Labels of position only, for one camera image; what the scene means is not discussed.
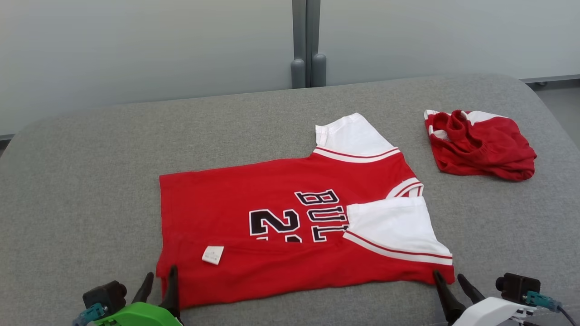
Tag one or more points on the red white basketball jersey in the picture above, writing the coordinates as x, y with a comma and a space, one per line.
249, 199

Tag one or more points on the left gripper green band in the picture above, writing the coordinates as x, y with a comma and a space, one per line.
140, 316

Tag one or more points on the grey partition base frame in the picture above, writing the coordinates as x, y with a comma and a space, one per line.
553, 79

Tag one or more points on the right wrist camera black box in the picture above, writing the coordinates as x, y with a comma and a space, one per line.
519, 286

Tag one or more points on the grey partition post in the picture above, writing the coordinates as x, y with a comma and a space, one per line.
308, 45

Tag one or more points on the red shorts white stripes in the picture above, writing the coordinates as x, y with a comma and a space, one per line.
489, 154

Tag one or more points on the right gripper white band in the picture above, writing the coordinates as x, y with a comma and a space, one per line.
489, 312

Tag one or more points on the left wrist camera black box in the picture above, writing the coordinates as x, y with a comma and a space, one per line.
104, 294

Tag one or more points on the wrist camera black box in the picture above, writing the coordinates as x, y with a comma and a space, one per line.
104, 294
519, 286

